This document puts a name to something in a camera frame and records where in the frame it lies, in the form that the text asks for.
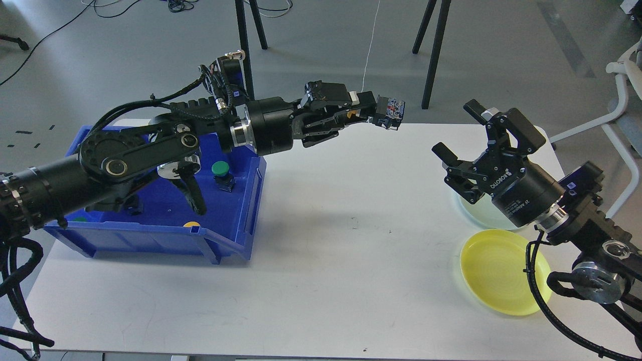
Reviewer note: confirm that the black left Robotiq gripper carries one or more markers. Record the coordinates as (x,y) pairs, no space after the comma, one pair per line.
(275,123)

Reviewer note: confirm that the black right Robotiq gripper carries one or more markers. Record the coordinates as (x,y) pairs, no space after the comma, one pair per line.
(518,188)

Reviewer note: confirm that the yellow push button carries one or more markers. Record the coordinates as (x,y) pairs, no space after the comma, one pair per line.
(388,113)

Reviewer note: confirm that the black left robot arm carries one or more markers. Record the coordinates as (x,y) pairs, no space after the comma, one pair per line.
(135,143)

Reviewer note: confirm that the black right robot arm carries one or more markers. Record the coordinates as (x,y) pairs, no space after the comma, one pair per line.
(567,210)

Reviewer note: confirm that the pale green plate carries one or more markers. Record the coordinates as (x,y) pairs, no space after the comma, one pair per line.
(485,214)

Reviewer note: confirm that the yellow plate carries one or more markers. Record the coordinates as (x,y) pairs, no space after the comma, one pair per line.
(492,263)

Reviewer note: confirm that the blue plastic storage bin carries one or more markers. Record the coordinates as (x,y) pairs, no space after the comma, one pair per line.
(227,227)

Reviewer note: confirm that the black tripod left legs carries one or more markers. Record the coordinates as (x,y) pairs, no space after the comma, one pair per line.
(243,40)

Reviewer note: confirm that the black tripod legs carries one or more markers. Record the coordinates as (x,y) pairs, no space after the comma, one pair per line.
(243,40)
(441,23)

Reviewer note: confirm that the black tripod right legs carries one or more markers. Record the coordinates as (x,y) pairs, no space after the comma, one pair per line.
(441,23)

